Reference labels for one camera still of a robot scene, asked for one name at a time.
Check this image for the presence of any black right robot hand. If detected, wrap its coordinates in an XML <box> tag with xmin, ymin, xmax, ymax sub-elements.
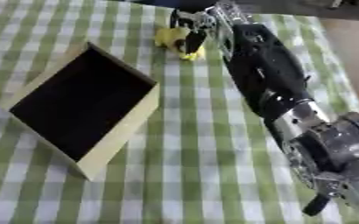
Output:
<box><xmin>167</xmin><ymin>8</ymin><xmax>220</xmax><ymax>55</ymax></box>

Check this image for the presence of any tan cardboard box black inside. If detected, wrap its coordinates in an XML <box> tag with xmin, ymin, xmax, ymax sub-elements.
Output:
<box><xmin>2</xmin><ymin>41</ymin><xmax>163</xmax><ymax>182</ymax></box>

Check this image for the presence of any yellow soft toy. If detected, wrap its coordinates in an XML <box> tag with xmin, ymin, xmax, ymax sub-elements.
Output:
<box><xmin>153</xmin><ymin>26</ymin><xmax>208</xmax><ymax>61</ymax></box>

